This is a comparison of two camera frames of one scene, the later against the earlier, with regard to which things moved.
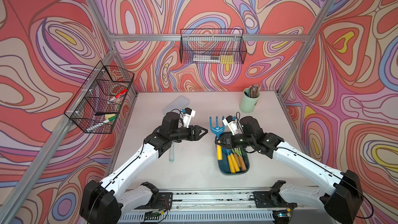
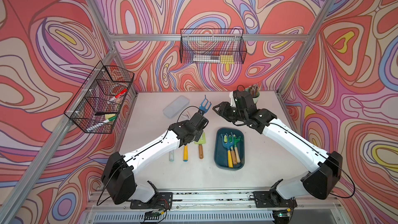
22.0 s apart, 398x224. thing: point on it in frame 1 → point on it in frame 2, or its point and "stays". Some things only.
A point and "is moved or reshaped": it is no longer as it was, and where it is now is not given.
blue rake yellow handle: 235,163 → 203,108
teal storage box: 224,166 is moved or reshaped
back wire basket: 214,46 stays
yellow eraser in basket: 227,59 stays
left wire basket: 94,107 stays
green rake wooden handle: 241,158 → 202,141
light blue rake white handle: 171,152 stays
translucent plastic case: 181,102 stays
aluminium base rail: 228,207 stays
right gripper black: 228,139 → 224,107
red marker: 121,93 stays
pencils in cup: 254,91 stays
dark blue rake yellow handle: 217,130 → 185,153
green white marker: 104,122 stays
